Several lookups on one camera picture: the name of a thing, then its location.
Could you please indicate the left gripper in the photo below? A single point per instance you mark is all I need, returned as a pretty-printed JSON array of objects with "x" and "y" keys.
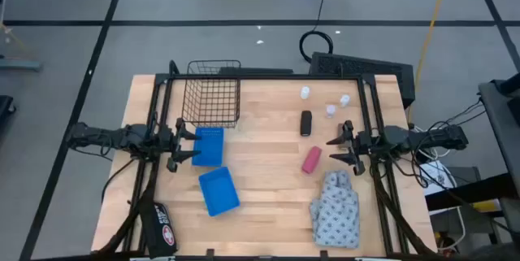
[{"x": 172, "y": 147}]

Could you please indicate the grey patterned cloth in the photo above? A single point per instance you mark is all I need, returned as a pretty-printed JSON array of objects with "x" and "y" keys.
[{"x": 335, "y": 212}]

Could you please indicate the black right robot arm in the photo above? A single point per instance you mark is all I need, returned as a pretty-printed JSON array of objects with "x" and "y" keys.
[{"x": 422, "y": 138}]

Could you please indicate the white paper sheet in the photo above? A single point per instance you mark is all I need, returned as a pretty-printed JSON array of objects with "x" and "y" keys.
[{"x": 432, "y": 175}]

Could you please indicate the white plastic pill bottle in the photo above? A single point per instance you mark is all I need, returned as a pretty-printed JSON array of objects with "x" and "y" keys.
[
  {"x": 305, "y": 92},
  {"x": 345, "y": 100},
  {"x": 330, "y": 110}
]

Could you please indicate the black first aid kit bag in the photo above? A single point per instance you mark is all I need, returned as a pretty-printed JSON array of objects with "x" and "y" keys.
[{"x": 159, "y": 228}]

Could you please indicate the small black table bracket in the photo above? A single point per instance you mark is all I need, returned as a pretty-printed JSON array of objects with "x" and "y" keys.
[
  {"x": 210, "y": 253},
  {"x": 323, "y": 254}
]

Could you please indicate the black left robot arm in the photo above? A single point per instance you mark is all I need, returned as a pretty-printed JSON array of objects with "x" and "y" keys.
[{"x": 113, "y": 137}]

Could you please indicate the pink bandage roll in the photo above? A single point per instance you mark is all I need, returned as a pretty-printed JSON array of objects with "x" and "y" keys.
[{"x": 312, "y": 159}]

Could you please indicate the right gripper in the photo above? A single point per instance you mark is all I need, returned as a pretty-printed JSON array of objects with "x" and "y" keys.
[{"x": 367, "y": 143}]

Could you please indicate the black bandage roll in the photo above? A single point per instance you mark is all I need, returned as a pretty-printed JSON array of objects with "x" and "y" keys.
[{"x": 306, "y": 123}]

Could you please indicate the grey metal cart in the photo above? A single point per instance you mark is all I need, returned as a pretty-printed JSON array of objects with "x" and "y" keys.
[{"x": 501, "y": 123}]

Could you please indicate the blue plastic basket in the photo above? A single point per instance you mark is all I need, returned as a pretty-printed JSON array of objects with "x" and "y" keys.
[
  {"x": 219, "y": 192},
  {"x": 208, "y": 147}
]

